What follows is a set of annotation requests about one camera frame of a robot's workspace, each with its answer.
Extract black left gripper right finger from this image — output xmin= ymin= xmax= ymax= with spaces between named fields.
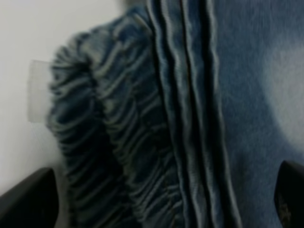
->
xmin=274 ymin=161 xmax=304 ymax=228

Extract clear tape piece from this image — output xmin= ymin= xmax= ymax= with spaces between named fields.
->
xmin=27 ymin=60 xmax=52 ymax=123

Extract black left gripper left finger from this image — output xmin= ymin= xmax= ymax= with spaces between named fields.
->
xmin=0 ymin=168 xmax=59 ymax=228

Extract children's blue denim shorts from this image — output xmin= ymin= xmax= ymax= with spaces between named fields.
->
xmin=48 ymin=0 xmax=304 ymax=228

